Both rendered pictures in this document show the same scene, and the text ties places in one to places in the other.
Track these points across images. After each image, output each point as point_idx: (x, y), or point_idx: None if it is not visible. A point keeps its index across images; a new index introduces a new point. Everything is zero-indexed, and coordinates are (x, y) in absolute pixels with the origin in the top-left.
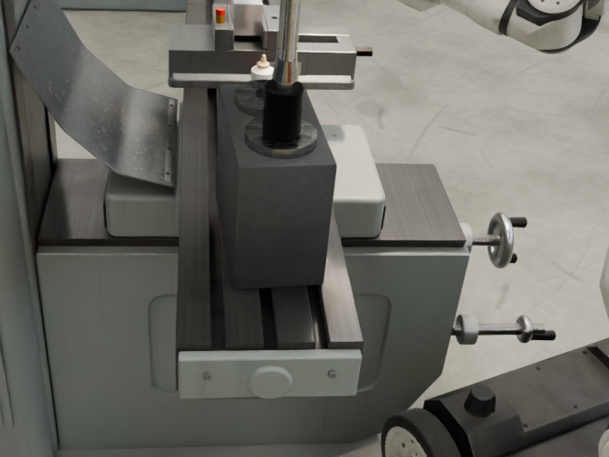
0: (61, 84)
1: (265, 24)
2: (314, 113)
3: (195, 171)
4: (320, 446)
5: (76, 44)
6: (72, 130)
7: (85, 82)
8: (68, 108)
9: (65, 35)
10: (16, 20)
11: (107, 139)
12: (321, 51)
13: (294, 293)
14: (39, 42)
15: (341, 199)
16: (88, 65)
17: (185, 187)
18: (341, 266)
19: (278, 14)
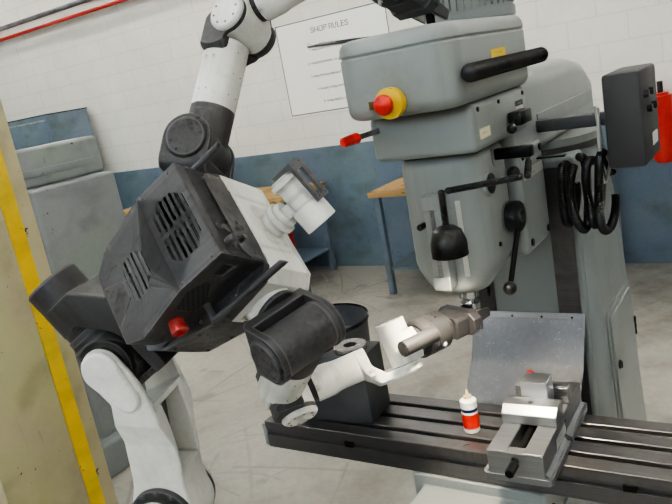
0: (507, 353)
1: (518, 396)
2: (330, 357)
3: (419, 400)
4: None
5: (571, 360)
6: (476, 366)
7: (538, 372)
8: (494, 362)
9: (562, 348)
10: (507, 308)
11: (491, 390)
12: (497, 433)
13: None
14: (515, 327)
15: (416, 495)
16: (562, 373)
17: (407, 396)
18: (308, 425)
19: (537, 404)
